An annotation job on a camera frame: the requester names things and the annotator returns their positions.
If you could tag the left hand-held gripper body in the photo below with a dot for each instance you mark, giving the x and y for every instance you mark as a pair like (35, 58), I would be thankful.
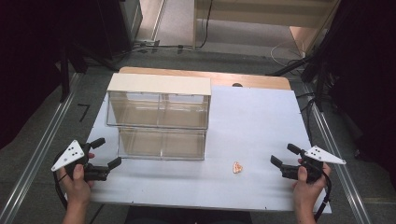
(70, 154)

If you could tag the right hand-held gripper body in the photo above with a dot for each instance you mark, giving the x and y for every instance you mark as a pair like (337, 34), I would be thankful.
(323, 156)

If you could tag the small orange snack piece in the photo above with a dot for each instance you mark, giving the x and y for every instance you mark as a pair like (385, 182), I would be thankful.
(237, 167)

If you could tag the clear drawer cabinet white top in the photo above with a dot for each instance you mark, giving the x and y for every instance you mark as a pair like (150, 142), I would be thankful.
(158, 109)

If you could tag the person's left hand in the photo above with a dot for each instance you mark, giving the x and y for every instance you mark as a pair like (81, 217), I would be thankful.
(76, 189)

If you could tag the person's right hand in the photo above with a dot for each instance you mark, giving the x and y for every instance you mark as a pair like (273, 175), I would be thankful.
(309, 193)

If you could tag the white table sheet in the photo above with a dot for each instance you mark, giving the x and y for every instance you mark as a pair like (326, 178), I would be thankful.
(255, 130)

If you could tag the black metal stand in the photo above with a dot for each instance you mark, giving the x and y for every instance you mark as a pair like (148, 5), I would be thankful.
(314, 71)
(65, 71)

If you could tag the wooden table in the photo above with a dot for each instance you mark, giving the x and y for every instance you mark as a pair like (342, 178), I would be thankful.
(249, 80)

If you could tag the dark curtain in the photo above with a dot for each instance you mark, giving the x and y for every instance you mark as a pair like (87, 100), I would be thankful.
(367, 77)
(28, 62)

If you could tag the person's dark lap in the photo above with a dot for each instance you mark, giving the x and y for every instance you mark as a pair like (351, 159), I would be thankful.
(186, 216)

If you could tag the black cabinet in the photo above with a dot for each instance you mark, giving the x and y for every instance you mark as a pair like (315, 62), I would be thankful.
(121, 25)

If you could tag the light wooden furniture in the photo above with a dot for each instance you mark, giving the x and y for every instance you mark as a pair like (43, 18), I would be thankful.
(264, 12)

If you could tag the metal floor rail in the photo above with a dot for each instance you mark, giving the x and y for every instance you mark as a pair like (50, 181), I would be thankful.
(40, 146)
(336, 155)

